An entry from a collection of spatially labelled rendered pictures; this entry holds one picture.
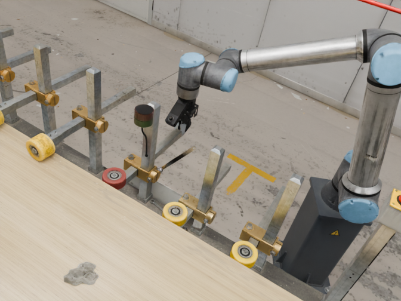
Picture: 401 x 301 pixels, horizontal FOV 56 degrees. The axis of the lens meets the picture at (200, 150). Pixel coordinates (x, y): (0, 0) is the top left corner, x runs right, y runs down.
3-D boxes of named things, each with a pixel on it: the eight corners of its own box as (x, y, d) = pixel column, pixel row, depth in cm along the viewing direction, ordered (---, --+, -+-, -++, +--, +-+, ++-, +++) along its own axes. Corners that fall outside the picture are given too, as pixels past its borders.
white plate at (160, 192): (129, 182, 153) (129, 164, 146) (181, 213, 145) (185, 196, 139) (127, 183, 152) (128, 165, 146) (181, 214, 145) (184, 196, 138)
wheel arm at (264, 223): (279, 192, 148) (282, 184, 145) (287, 196, 147) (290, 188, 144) (230, 272, 117) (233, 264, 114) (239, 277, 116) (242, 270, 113)
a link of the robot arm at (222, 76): (241, 63, 142) (210, 54, 143) (235, 76, 133) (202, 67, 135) (236, 84, 148) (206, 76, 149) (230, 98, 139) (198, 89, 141)
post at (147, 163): (142, 197, 151) (152, 98, 121) (150, 202, 150) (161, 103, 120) (137, 203, 149) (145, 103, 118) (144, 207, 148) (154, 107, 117)
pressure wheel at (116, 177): (112, 185, 137) (113, 162, 130) (129, 195, 135) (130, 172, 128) (97, 197, 132) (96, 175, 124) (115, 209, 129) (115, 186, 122)
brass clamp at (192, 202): (184, 199, 140) (186, 190, 137) (215, 217, 136) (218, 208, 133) (175, 209, 136) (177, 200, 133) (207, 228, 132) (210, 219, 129)
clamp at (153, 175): (131, 162, 145) (132, 152, 141) (160, 178, 141) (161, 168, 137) (122, 169, 141) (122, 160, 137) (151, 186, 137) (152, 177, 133)
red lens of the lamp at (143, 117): (142, 107, 120) (142, 101, 119) (157, 114, 118) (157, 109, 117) (130, 115, 116) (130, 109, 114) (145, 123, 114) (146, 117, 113)
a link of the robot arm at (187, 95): (191, 94, 142) (170, 83, 145) (190, 104, 145) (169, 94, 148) (203, 84, 148) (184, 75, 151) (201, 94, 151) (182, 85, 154)
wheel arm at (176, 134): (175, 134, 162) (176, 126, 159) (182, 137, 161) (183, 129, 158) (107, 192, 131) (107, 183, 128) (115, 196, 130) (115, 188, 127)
